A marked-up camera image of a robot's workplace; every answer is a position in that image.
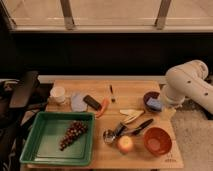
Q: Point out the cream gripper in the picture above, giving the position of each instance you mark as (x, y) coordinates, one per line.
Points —
(168, 113)

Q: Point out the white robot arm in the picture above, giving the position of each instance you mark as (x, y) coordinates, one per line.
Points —
(188, 80)

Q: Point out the blue sponge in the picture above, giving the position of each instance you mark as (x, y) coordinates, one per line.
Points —
(154, 104)

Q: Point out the dark bowl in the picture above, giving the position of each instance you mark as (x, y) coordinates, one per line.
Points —
(151, 94)

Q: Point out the orange bowl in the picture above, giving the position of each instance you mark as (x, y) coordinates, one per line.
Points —
(157, 141)

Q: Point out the yellow-red apple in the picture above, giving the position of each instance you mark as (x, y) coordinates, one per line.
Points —
(125, 144)

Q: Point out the orange carrot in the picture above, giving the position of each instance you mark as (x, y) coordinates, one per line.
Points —
(104, 106)

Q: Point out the metal ice cream scoop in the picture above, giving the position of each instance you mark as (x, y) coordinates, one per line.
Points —
(109, 136)

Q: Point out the bunch of dark grapes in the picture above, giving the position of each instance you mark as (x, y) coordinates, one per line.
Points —
(73, 132)

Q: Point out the white paper cup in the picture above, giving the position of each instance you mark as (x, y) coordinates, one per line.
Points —
(57, 93)

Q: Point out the green plastic tray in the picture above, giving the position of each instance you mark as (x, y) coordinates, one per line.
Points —
(44, 142)

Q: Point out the black-handled knife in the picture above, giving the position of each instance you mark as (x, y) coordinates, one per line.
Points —
(137, 130)

